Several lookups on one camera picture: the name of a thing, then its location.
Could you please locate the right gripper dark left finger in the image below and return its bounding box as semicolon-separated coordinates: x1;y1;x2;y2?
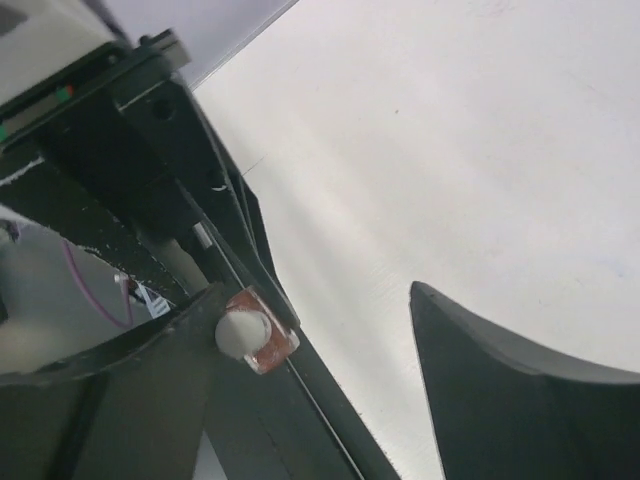
1;284;226;479

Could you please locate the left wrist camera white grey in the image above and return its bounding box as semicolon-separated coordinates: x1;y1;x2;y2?
1;0;126;104

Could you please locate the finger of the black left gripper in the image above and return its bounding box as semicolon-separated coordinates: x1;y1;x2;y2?
205;355;398;479
193;96;300;330

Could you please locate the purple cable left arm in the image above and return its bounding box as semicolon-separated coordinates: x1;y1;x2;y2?
59;239;136;329

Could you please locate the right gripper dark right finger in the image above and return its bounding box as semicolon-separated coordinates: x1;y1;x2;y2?
410;281;639;479

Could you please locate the red nail polish bottle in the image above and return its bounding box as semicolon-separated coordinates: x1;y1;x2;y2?
226;287;300;375

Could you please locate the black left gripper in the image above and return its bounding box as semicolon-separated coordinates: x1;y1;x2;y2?
1;30;230;250

